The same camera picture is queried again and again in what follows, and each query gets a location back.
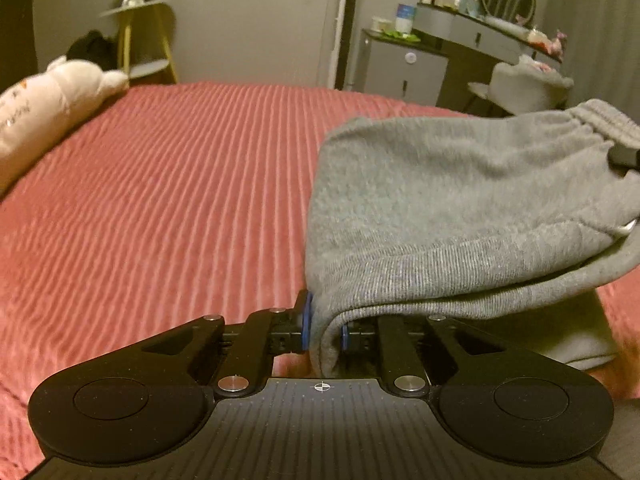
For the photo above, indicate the pink plush figure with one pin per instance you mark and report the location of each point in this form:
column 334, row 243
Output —
column 557, row 42

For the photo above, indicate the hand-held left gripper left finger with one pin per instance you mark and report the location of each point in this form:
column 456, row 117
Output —
column 306, row 321

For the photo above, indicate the blue cosmetic bottle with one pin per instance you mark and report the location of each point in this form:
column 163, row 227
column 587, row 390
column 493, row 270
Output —
column 470, row 5

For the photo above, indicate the pink item on chair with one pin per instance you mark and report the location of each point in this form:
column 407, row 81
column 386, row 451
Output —
column 535, row 63

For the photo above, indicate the grey curtain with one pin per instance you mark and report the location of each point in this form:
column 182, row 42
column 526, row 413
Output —
column 600, row 35

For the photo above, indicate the yellow two-tier side table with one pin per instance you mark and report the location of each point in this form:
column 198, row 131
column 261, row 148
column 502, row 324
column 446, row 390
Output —
column 150, row 35

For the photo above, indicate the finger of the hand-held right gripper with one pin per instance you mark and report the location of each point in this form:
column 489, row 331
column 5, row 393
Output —
column 625, row 157
column 629, row 227

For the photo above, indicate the white and red box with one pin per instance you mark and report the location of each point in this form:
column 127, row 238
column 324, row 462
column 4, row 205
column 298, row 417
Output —
column 538, row 36

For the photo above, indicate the white tall standing unit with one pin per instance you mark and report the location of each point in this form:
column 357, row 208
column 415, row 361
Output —
column 340, row 25

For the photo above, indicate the white jar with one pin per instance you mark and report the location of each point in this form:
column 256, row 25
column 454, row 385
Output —
column 381, row 24

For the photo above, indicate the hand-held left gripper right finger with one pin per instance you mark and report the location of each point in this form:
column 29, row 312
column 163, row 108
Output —
column 346, row 336

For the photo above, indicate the grey small cabinet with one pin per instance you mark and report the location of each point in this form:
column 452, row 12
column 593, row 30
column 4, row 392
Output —
column 400, row 76

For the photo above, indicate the grey pants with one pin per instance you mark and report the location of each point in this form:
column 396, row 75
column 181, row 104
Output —
column 450, row 200

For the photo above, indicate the pink ribbed bed blanket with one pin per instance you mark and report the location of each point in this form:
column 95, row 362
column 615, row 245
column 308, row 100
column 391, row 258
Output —
column 175, row 185

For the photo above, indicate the green leafy ornament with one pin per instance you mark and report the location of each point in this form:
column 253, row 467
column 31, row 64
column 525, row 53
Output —
column 400, row 35

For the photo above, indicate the black bag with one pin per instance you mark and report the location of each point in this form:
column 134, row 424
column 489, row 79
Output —
column 92, row 50

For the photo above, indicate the grey vanity desk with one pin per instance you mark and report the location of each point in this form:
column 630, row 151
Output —
column 480, row 36

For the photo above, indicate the white plush toy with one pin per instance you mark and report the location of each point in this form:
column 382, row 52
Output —
column 50, row 100

